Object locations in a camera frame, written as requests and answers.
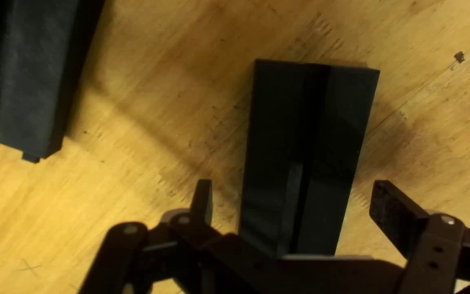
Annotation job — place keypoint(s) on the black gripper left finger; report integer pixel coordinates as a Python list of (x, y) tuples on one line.
[(203, 198)]

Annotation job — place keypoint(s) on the short black grooved piece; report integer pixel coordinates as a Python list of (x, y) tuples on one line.
[(301, 120)]

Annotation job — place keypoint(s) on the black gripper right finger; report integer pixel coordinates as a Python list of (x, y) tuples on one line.
[(396, 213)]

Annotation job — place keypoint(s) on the long black grooved piece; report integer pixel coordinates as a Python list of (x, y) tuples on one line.
[(33, 71)]

